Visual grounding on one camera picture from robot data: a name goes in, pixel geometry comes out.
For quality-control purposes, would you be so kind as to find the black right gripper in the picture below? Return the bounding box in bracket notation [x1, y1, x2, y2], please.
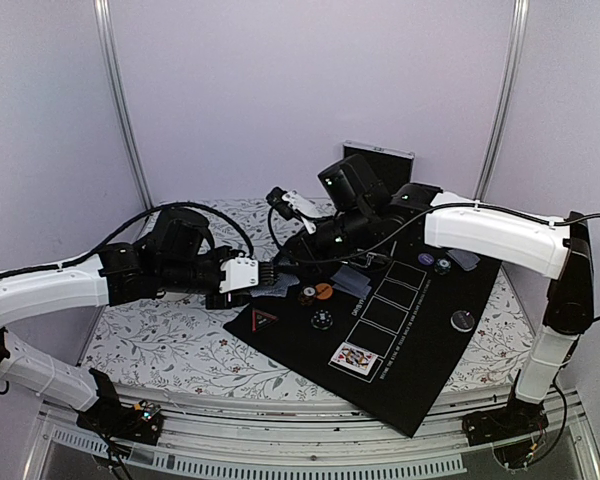
[269, 203, 375, 276]

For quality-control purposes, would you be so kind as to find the purple small blind button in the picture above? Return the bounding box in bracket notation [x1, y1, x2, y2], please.
[417, 253, 435, 266]

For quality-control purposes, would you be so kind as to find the dealt blue card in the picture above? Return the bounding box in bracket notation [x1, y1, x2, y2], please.
[334, 279, 371, 299]
[331, 265, 370, 284]
[447, 249, 480, 272]

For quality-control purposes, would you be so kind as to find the orange big blind button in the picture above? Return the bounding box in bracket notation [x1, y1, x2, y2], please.
[315, 283, 334, 300]

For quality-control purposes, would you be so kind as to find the green blue chip stack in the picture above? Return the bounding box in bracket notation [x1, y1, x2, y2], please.
[434, 258, 452, 275]

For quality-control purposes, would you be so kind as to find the orange black chip stack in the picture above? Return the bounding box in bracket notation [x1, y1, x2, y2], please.
[298, 286, 317, 306]

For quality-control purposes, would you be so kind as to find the blue playing card deck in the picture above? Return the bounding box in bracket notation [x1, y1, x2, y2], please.
[247, 274, 300, 298]

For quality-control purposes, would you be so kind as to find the black and green chip stack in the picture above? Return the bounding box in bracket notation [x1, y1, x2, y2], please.
[311, 310, 334, 331]

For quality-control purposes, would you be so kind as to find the face up queen card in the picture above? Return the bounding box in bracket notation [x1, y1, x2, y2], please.
[331, 342, 378, 376]

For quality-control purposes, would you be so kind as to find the black white dealer button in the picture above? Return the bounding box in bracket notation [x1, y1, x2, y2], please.
[450, 310, 476, 333]

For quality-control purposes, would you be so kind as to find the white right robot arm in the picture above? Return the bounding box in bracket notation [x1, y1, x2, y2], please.
[268, 154, 594, 436]

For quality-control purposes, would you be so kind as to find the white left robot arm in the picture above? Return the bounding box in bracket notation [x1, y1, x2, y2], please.
[0, 206, 259, 434]

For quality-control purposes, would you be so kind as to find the cream cylindrical cup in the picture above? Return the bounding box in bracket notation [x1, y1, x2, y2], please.
[162, 292, 195, 302]

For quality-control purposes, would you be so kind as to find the aluminium poker chip case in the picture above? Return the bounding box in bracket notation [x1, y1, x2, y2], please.
[342, 140, 416, 194]

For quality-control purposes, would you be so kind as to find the triangular all in button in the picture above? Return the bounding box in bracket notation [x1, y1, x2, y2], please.
[251, 308, 279, 333]

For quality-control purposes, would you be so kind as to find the black poker table mat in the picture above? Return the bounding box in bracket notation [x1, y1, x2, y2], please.
[224, 246, 500, 437]

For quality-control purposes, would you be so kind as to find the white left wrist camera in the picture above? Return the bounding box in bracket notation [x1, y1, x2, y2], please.
[218, 257, 259, 293]

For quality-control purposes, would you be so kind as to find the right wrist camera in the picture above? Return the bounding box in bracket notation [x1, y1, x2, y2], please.
[265, 187, 320, 234]

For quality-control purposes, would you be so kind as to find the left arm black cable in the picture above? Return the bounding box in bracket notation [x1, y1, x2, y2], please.
[0, 200, 256, 286]

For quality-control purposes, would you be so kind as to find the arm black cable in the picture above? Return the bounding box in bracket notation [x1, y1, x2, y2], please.
[0, 200, 256, 286]
[267, 202, 600, 321]

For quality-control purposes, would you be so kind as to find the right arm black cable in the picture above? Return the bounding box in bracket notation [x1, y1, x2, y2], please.
[267, 202, 600, 321]

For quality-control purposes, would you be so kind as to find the front aluminium rail base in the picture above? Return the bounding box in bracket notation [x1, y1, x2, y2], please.
[27, 384, 600, 480]

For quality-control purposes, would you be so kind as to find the right aluminium frame post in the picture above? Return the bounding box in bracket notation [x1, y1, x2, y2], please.
[474, 0, 530, 200]

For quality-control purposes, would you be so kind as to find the aluminium frame post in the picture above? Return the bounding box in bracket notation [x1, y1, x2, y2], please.
[93, 0, 154, 209]
[474, 0, 530, 200]

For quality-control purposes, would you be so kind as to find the left aluminium frame post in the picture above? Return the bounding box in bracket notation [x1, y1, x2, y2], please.
[93, 0, 154, 209]

